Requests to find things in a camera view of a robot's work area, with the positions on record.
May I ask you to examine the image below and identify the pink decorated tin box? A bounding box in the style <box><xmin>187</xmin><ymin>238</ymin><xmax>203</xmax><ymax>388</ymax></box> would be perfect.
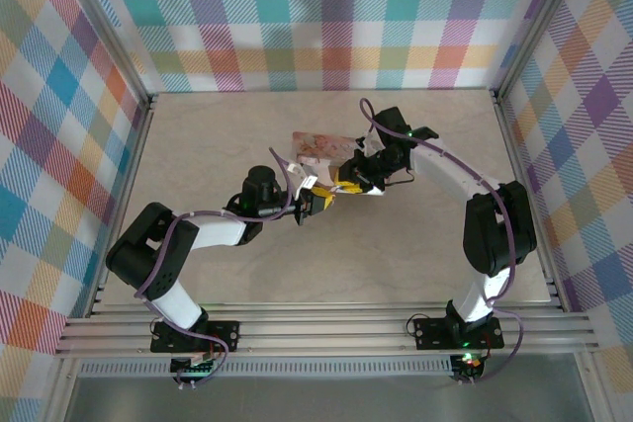
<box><xmin>290</xmin><ymin>128</ymin><xmax>388</xmax><ymax>197</ymax></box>

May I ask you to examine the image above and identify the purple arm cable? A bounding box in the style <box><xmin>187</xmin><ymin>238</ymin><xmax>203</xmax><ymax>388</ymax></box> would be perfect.
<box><xmin>134</xmin><ymin>146</ymin><xmax>298</xmax><ymax>388</ymax></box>
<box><xmin>358</xmin><ymin>97</ymin><xmax>526</xmax><ymax>386</ymax></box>

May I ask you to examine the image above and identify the grey slotted cable duct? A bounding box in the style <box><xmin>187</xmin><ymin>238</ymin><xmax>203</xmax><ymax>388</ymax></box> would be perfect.
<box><xmin>78</xmin><ymin>358</ymin><xmax>459</xmax><ymax>378</ymax></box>

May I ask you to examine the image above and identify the aluminium base beam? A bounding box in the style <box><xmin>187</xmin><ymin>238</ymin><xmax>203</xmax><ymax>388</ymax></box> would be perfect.
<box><xmin>53</xmin><ymin>300</ymin><xmax>597</xmax><ymax>360</ymax></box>

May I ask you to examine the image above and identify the aluminium side rail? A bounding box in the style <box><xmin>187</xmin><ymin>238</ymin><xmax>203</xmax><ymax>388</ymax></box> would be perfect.
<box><xmin>83</xmin><ymin>93</ymin><xmax>159</xmax><ymax>319</ymax></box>
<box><xmin>492</xmin><ymin>90</ymin><xmax>570</xmax><ymax>314</ymax></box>

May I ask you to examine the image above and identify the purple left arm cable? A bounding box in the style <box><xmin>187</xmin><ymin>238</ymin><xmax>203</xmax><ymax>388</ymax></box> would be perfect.
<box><xmin>134</xmin><ymin>146</ymin><xmax>298</xmax><ymax>388</ymax></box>

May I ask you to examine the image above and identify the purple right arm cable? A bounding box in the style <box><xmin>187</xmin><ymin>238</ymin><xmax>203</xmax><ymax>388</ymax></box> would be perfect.
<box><xmin>358</xmin><ymin>97</ymin><xmax>526</xmax><ymax>386</ymax></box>

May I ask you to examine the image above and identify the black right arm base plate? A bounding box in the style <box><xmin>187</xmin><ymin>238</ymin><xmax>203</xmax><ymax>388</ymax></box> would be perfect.
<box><xmin>412</xmin><ymin>316</ymin><xmax>503</xmax><ymax>350</ymax></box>

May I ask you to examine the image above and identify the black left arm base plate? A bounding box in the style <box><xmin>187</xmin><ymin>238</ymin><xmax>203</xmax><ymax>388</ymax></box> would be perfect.
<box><xmin>149</xmin><ymin>320</ymin><xmax>242</xmax><ymax>354</ymax></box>

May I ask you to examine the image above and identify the grey metal sheet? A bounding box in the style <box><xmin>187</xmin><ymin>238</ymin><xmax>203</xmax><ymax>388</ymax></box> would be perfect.
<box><xmin>63</xmin><ymin>352</ymin><xmax>594</xmax><ymax>422</ymax></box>

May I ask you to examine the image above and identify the thin black wire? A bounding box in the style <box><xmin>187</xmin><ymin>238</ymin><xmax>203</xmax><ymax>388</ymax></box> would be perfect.
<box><xmin>385</xmin><ymin>167</ymin><xmax>417</xmax><ymax>187</ymax></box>

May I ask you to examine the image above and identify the aluminium frame post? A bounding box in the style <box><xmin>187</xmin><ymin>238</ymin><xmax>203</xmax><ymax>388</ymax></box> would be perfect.
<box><xmin>489</xmin><ymin>0</ymin><xmax>594</xmax><ymax>105</ymax></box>
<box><xmin>51</xmin><ymin>0</ymin><xmax>159</xmax><ymax>107</ymax></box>

